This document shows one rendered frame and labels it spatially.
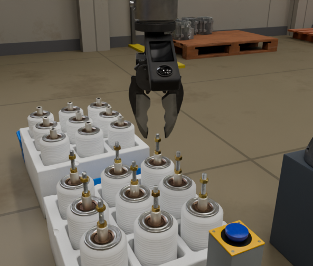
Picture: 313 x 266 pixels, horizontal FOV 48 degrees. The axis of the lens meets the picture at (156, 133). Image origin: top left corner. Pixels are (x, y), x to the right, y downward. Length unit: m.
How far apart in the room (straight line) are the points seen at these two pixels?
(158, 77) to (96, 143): 0.70
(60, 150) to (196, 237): 0.56
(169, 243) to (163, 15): 0.45
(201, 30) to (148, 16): 3.62
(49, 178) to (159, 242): 0.53
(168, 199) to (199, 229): 0.13
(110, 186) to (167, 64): 0.47
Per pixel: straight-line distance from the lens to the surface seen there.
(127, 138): 1.24
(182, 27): 3.76
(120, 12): 4.18
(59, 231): 0.90
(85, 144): 1.20
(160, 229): 0.76
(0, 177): 1.55
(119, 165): 0.94
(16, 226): 1.25
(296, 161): 0.98
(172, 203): 0.89
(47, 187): 1.19
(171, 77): 0.54
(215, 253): 0.67
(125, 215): 0.85
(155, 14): 0.60
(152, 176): 0.97
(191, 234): 0.82
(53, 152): 1.18
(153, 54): 0.58
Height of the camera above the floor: 0.73
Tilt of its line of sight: 24 degrees down
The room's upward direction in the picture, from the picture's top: straight up
